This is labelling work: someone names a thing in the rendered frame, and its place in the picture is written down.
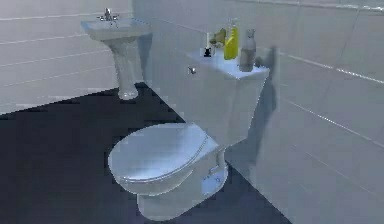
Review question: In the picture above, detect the white saltshaker black base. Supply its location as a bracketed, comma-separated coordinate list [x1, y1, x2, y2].
[203, 32, 214, 58]

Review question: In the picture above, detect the yellow spray bottle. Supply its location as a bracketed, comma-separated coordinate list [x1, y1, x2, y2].
[223, 18, 240, 61]

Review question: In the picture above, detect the grey brown bottle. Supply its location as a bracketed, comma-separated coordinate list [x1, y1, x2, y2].
[238, 28, 257, 73]

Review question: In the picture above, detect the white toilet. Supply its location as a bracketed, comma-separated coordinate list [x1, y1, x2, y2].
[107, 48, 270, 222]

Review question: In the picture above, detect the brown potato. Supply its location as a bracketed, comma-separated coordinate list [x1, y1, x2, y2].
[209, 28, 228, 49]

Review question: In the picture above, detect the silver sink faucet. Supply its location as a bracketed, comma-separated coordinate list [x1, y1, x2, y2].
[96, 7, 120, 23]

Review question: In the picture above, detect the white pedestal sink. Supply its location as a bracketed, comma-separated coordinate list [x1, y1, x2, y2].
[80, 17, 152, 101]

